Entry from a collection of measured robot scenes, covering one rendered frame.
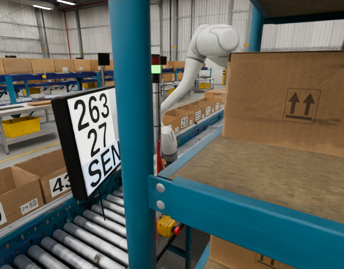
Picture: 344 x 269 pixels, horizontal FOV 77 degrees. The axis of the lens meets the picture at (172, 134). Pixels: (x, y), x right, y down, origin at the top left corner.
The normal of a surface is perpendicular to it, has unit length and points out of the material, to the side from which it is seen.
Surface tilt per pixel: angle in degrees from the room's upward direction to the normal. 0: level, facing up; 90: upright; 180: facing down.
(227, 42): 85
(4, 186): 89
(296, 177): 0
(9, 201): 90
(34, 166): 90
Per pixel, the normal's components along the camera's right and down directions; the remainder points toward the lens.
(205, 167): 0.00, -0.95
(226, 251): -0.52, 0.26
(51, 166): 0.87, 0.15
